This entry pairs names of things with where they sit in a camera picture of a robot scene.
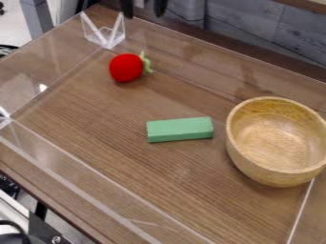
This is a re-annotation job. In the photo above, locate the red plush fruit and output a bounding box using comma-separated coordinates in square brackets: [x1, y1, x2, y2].
[109, 52, 153, 83]

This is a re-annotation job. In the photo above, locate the grey table leg post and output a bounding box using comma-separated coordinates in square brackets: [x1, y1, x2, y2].
[19, 0, 54, 39]

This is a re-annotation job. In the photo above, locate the green rectangular block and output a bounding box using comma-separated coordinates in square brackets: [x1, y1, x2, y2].
[148, 116, 214, 143]

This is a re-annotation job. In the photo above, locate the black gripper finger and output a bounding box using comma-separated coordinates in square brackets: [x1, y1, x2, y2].
[153, 0, 169, 17]
[121, 0, 134, 18]

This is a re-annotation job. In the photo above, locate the black clamp bracket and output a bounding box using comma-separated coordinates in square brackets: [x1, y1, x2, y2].
[0, 218, 74, 244]

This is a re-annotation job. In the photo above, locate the wooden bowl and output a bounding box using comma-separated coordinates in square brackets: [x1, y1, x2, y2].
[226, 96, 326, 188]

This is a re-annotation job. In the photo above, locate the clear acrylic tray wall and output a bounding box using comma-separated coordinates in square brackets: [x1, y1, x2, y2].
[0, 7, 326, 244]

